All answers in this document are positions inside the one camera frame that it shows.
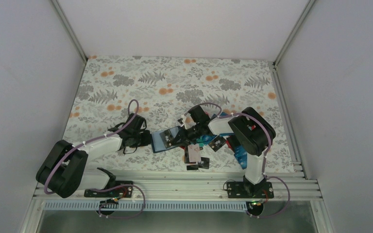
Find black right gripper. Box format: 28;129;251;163
171;123;203;146

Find dark blue card holder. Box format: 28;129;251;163
151;126;182;153

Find white floral VIP card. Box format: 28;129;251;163
186;144;201;164

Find black logo card with chip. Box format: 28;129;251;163
163;130;177;148

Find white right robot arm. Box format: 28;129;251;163
170;105;276;198

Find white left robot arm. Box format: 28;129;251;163
35;113;151;198

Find black patterned card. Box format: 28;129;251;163
208;135;226;152

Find black card lower pile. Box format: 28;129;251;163
186;157;210;170

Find blue card right pile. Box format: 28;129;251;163
234;146;247;169

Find floral patterned table mat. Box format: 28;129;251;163
63;55;294;173

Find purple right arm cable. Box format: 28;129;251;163
186;102;272;176

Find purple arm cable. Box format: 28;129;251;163
186;102;272;176
43;99;139;195

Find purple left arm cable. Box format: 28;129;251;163
43;99;139;195

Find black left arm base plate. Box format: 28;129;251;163
84;181;134;198

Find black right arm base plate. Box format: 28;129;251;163
225;181;274;199

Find grey slotted cable duct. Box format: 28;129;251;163
43;200;247;212

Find aluminium rail frame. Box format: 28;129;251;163
34;169;323;201

